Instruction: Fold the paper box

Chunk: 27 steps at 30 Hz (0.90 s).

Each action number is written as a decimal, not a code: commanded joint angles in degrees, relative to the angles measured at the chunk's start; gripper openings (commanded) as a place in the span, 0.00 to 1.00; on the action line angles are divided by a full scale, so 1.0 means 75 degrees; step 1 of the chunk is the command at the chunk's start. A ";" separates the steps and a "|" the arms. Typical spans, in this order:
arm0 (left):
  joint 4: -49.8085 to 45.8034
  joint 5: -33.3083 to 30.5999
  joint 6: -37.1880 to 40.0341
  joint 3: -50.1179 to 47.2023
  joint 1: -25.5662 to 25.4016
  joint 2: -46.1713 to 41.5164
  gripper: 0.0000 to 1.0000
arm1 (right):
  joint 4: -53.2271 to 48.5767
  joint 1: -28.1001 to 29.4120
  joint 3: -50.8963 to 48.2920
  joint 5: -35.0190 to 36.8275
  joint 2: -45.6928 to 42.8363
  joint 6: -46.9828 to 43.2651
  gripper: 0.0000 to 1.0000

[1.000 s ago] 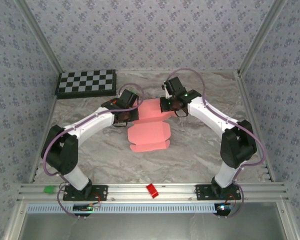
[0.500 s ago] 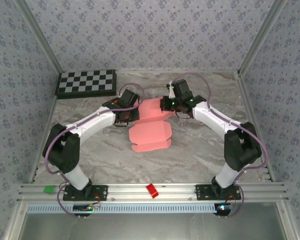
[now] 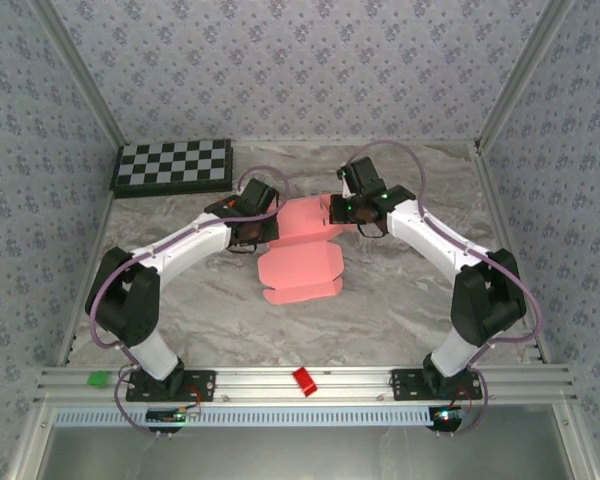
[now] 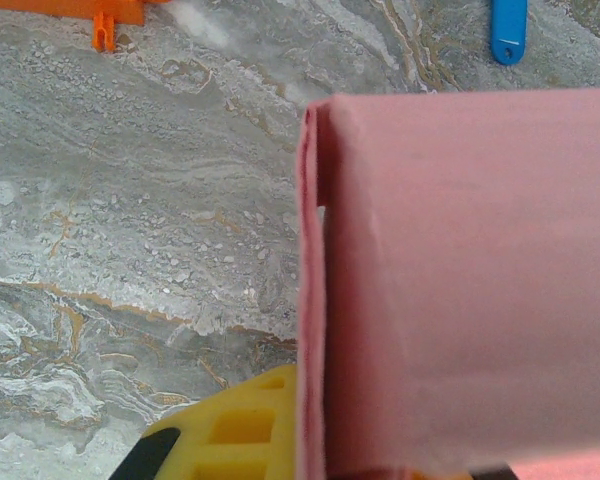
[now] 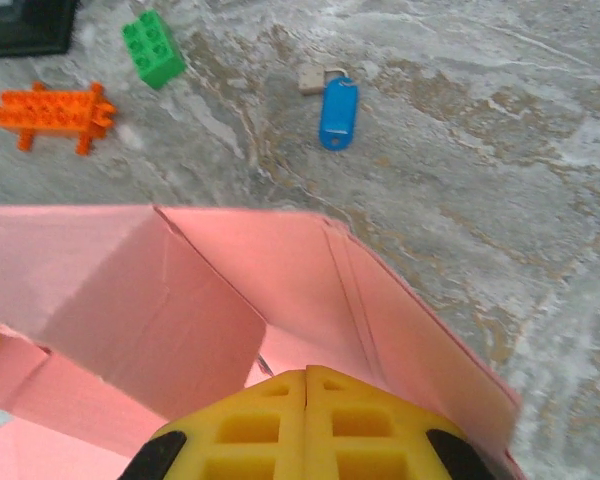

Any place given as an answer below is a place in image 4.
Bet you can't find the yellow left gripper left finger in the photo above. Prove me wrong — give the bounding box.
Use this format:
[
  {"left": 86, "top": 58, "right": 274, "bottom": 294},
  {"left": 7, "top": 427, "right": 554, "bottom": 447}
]
[{"left": 107, "top": 363, "right": 301, "bottom": 480}]

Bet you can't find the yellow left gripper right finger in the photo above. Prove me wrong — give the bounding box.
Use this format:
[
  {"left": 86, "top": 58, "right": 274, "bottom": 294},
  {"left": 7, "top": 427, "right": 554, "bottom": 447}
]
[{"left": 409, "top": 462, "right": 516, "bottom": 480}]

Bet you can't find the pink paper box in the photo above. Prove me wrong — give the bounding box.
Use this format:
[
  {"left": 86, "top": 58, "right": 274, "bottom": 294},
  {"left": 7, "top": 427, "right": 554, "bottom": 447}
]
[{"left": 295, "top": 87, "right": 600, "bottom": 480}]

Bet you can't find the blue key tag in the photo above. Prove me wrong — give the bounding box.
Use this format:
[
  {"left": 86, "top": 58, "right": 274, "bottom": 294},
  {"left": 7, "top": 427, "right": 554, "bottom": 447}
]
[{"left": 489, "top": 0, "right": 528, "bottom": 66}]

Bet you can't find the orange plastic piece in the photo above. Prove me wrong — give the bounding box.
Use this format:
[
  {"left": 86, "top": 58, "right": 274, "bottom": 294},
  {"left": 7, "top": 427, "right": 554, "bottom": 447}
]
[{"left": 0, "top": 0, "right": 147, "bottom": 54}]

